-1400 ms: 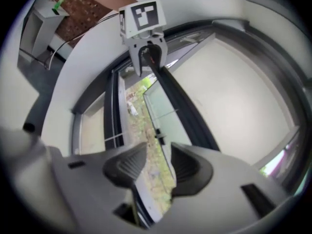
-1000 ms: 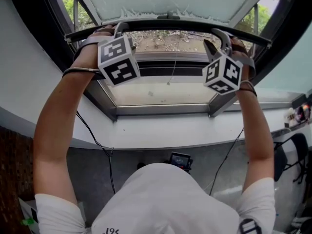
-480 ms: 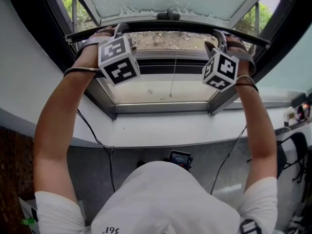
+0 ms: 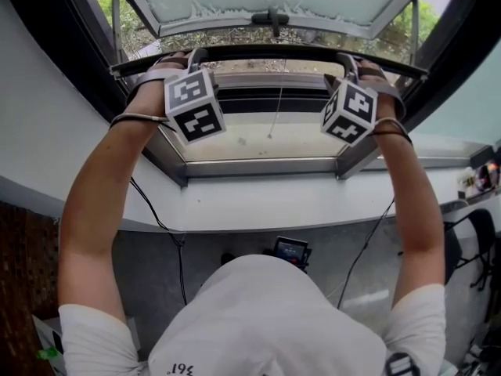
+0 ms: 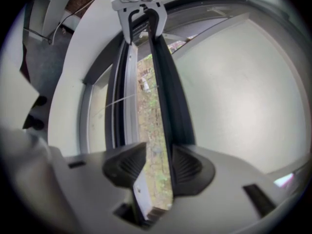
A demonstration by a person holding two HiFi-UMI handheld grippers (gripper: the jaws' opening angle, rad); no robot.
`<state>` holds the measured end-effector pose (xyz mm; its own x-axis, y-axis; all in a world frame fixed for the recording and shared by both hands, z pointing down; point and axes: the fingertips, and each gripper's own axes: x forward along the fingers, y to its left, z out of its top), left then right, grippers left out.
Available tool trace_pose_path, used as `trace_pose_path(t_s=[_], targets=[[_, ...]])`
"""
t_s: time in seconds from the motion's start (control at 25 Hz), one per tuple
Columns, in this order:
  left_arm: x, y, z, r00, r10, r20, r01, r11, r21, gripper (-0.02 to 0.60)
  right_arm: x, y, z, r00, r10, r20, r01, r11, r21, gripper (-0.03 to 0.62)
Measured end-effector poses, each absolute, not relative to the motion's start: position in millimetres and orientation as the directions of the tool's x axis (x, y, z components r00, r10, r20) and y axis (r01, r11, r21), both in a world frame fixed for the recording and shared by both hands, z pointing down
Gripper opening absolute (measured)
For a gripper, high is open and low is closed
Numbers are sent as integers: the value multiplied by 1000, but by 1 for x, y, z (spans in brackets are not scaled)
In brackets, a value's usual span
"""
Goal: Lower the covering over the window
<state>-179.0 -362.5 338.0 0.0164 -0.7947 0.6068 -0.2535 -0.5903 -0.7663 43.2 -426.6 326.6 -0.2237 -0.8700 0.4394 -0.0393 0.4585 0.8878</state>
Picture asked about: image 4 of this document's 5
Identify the person's white t-shirt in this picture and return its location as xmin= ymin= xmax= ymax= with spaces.
xmin=58 ymin=253 xmax=447 ymax=376

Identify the black window frame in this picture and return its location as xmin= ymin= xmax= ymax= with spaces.
xmin=0 ymin=0 xmax=501 ymax=190

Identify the small white container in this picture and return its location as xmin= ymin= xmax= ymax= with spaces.
xmin=460 ymin=168 xmax=477 ymax=197

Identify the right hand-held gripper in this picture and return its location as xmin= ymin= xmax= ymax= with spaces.
xmin=320 ymin=52 xmax=379 ymax=148

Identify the red and black object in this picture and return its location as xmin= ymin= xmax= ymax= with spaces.
xmin=474 ymin=161 xmax=500 ymax=191

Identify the person's right hand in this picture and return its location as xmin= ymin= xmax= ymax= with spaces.
xmin=358 ymin=59 xmax=407 ymax=123

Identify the white windowsill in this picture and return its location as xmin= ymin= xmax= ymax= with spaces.
xmin=128 ymin=158 xmax=470 ymax=234

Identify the brown perforated wall panel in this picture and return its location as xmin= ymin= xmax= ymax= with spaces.
xmin=0 ymin=200 xmax=62 ymax=376

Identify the clear low window pane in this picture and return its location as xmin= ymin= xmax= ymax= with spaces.
xmin=182 ymin=111 xmax=341 ymax=162

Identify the black window handle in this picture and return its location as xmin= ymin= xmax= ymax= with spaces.
xmin=250 ymin=6 xmax=291 ymax=38

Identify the person's right forearm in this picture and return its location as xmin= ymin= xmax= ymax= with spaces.
xmin=371 ymin=123 xmax=447 ymax=309

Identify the black folding chair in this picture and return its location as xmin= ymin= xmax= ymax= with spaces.
xmin=442 ymin=208 xmax=498 ymax=289

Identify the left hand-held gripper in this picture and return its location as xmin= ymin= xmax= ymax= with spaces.
xmin=164 ymin=48 xmax=228 ymax=146

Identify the person's left hand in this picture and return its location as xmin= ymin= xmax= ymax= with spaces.
xmin=120 ymin=50 xmax=193 ymax=119

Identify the small black screen device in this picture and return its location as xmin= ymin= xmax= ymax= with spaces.
xmin=273 ymin=236 xmax=313 ymax=268

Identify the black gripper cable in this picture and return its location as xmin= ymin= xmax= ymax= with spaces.
xmin=109 ymin=114 xmax=189 ymax=305
xmin=336 ymin=117 xmax=412 ymax=309

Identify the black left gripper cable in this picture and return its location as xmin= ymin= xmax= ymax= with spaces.
xmin=109 ymin=114 xmax=189 ymax=305

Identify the frosted fixed window pane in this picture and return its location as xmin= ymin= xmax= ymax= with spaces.
xmin=410 ymin=45 xmax=501 ymax=160

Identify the person's left forearm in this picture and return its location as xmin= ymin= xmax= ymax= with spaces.
xmin=57 ymin=117 xmax=168 ymax=323

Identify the black tripod stand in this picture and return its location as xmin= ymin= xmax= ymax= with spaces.
xmin=469 ymin=264 xmax=498 ymax=293

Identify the white open cabinet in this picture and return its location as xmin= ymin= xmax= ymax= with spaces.
xmin=31 ymin=313 xmax=138 ymax=376

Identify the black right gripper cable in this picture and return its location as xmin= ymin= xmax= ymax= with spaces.
xmin=336 ymin=117 xmax=412 ymax=309

